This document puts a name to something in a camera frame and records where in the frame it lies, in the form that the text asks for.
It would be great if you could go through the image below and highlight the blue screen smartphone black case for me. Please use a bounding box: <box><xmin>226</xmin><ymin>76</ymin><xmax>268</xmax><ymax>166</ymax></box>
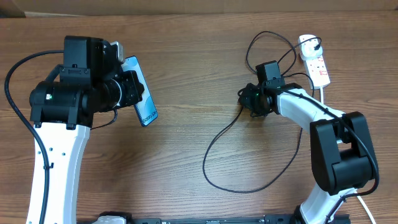
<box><xmin>121</xmin><ymin>55</ymin><xmax>159</xmax><ymax>128</ymax></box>

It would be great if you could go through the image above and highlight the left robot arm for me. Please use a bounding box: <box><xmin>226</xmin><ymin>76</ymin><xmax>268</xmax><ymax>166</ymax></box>
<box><xmin>26</xmin><ymin>35</ymin><xmax>145</xmax><ymax>223</ymax></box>

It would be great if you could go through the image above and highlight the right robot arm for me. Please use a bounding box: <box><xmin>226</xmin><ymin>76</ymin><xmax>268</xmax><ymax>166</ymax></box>
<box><xmin>238</xmin><ymin>61</ymin><xmax>380</xmax><ymax>223</ymax></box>

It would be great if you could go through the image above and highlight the white charger plug adapter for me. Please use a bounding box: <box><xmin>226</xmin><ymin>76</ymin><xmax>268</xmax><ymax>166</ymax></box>
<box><xmin>298</xmin><ymin>34</ymin><xmax>323</xmax><ymax>60</ymax></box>

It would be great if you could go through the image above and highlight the white power strip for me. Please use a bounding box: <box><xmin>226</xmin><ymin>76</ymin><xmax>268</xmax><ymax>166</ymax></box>
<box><xmin>303</xmin><ymin>56</ymin><xmax>330</xmax><ymax>89</ymax></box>

